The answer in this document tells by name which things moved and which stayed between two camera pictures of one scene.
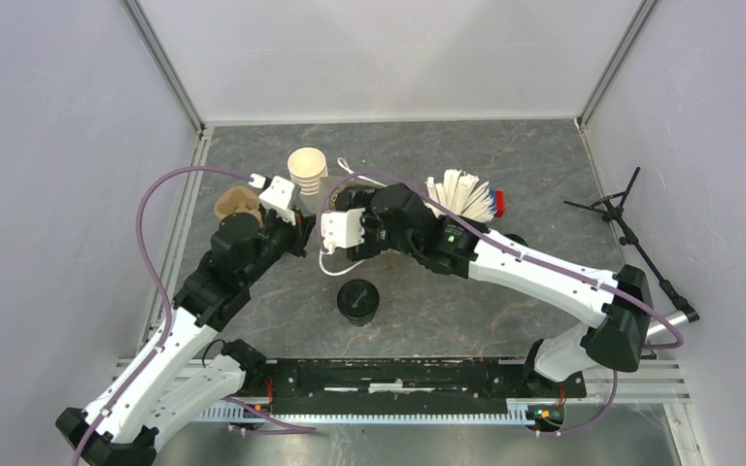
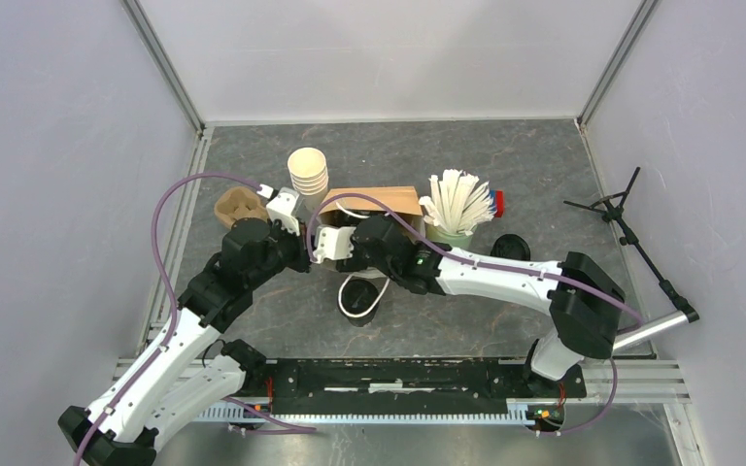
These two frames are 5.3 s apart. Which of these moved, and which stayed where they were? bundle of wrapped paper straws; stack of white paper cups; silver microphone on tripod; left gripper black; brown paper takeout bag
Moved: left gripper black; brown paper takeout bag
Stayed: stack of white paper cups; bundle of wrapped paper straws; silver microphone on tripod
